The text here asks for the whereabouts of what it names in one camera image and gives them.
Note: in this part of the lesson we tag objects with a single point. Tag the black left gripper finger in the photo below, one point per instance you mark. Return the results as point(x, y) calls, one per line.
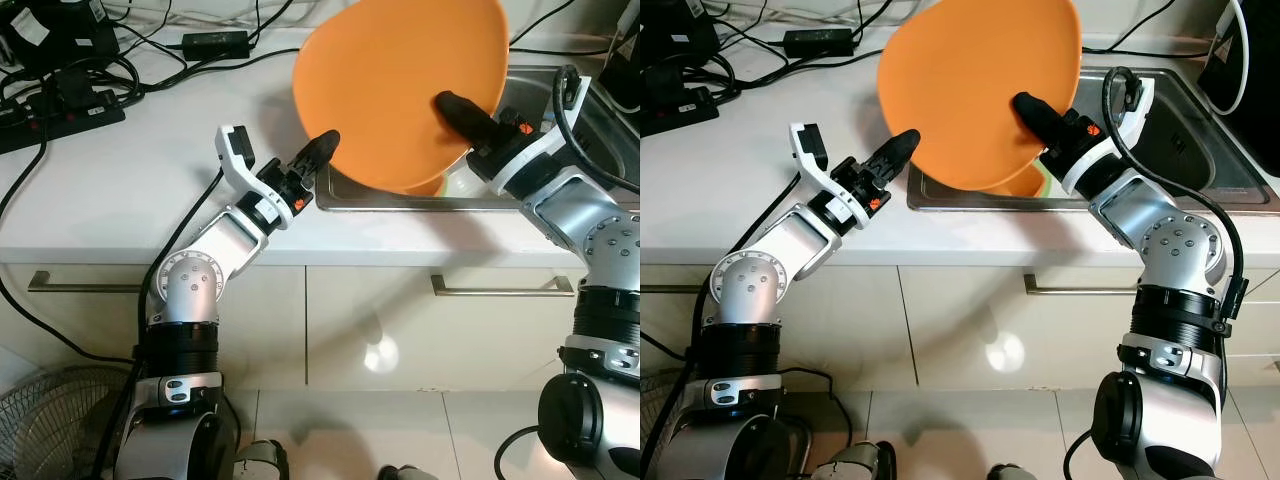
point(897, 148)
point(320, 148)

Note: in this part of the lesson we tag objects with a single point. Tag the green plate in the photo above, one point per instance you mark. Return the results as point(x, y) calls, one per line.
point(1044, 180)

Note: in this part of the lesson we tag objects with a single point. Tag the black power adapter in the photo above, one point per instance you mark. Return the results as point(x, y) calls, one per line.
point(215, 43)
point(820, 42)

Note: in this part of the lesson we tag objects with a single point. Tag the black electronic device box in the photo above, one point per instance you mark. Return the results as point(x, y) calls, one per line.
point(680, 30)
point(60, 35)

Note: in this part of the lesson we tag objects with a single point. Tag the grey robot foot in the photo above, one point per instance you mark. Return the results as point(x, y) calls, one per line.
point(865, 462)
point(1012, 472)
point(262, 462)
point(410, 473)

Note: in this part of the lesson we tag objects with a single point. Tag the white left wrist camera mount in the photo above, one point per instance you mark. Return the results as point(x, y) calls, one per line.
point(238, 150)
point(810, 148)

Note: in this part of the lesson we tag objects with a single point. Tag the grey robot left foot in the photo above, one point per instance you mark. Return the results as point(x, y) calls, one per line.
point(262, 462)
point(865, 462)

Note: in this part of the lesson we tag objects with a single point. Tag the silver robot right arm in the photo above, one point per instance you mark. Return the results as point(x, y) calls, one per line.
point(590, 215)
point(1170, 235)

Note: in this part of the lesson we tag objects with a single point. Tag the grey robot right foot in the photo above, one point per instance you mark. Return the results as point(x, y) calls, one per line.
point(410, 473)
point(1012, 472)

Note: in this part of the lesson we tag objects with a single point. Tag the black kitchen appliance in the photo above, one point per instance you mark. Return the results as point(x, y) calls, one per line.
point(625, 50)
point(1260, 60)

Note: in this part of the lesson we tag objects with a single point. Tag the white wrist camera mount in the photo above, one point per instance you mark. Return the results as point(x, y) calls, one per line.
point(238, 150)
point(540, 150)
point(810, 148)
point(1105, 160)

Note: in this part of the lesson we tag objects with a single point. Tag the black power strip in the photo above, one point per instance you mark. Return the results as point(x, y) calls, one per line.
point(680, 105)
point(60, 115)

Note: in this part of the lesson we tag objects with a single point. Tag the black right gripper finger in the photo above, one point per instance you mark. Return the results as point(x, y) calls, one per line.
point(462, 112)
point(1040, 110)

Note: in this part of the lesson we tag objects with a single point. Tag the stainless steel sink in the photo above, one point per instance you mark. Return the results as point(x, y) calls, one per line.
point(1190, 150)
point(380, 203)

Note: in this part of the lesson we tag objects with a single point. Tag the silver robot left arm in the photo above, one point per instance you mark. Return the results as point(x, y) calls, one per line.
point(190, 285)
point(750, 285)

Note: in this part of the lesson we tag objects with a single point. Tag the orange plastic bowl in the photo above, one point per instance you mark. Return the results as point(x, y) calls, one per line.
point(430, 188)
point(970, 90)
point(390, 90)
point(1020, 185)

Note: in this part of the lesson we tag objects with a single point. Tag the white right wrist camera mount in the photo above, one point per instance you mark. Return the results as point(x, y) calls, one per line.
point(540, 150)
point(1105, 160)

